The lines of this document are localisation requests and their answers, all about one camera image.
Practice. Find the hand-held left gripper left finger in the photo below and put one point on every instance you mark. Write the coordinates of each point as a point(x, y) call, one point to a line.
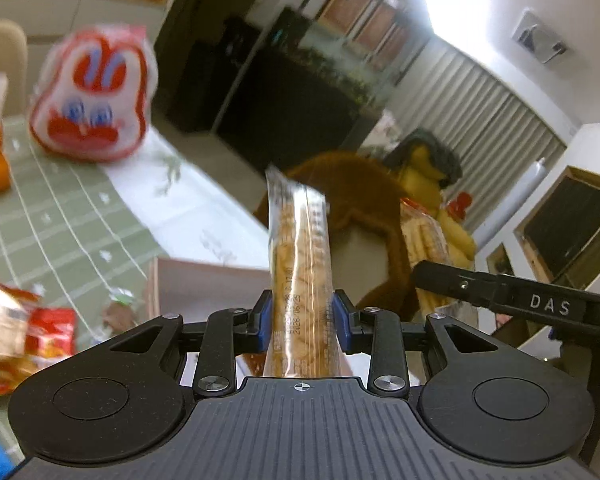
point(265, 321)

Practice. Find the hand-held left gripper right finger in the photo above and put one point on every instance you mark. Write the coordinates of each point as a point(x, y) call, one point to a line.
point(341, 323)

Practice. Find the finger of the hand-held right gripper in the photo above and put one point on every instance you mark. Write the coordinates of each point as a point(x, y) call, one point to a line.
point(445, 277)

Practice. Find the biscuit packet with red ends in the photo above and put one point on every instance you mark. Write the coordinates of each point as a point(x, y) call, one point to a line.
point(425, 245)

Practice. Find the pink cardboard box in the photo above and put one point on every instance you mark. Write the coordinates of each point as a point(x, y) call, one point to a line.
point(205, 285)

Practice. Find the long clear biscuit packet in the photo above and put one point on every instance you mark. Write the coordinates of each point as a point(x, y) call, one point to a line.
point(300, 260)

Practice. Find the small clear wrapper packet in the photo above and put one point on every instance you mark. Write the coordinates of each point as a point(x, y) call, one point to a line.
point(125, 312)

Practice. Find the red snack packet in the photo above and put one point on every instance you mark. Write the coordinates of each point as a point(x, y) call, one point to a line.
point(52, 332)

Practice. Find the cracker packet with red trim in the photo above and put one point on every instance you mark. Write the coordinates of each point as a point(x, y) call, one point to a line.
point(2, 317)

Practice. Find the yellow snack packet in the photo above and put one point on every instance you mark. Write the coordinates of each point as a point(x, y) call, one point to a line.
point(5, 380)

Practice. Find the red toy figure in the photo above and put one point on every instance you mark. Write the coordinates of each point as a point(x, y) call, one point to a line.
point(460, 206)

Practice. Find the wooden tv cabinet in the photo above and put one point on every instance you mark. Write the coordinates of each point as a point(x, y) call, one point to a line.
point(570, 230)

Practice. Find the white pleated curtain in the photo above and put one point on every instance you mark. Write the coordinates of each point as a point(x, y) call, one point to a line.
point(480, 110)

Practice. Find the green checked tablecloth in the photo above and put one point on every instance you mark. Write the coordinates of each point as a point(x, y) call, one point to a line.
point(60, 230)

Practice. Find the black fish tank cabinet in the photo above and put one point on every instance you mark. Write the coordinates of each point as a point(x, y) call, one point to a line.
point(300, 90)

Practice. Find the black appliance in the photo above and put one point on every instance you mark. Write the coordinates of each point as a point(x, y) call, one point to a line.
point(215, 75)

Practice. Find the white red rabbit bag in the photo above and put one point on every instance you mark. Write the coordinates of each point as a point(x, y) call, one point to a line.
point(95, 95)

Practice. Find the cream chair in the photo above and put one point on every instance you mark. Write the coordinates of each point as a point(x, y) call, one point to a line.
point(2, 55)

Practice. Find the white wall device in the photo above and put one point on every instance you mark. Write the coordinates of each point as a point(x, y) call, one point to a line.
point(540, 35)

